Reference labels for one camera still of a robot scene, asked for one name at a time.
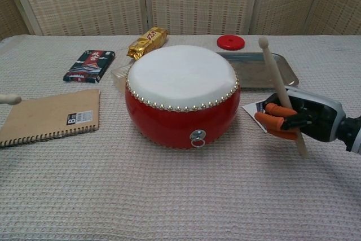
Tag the photo postcard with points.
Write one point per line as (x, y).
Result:
(249, 111)

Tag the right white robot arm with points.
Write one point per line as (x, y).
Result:
(352, 133)

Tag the clear toothpick box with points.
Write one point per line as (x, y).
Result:
(119, 73)

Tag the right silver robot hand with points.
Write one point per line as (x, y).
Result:
(316, 117)

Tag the kraft spiral notebook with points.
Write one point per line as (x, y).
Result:
(48, 114)

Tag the beige woven tablecloth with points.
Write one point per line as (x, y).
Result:
(169, 196)

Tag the wooden drumstick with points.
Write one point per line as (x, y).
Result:
(275, 74)
(9, 99)

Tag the red drum with white skin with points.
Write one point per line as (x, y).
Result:
(183, 69)

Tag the gold foil snack pack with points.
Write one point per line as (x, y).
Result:
(146, 42)

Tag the stainless steel tray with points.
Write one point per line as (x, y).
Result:
(251, 71)

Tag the dark box with palace print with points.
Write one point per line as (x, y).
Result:
(87, 66)

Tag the red plastic disc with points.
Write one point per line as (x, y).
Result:
(225, 44)

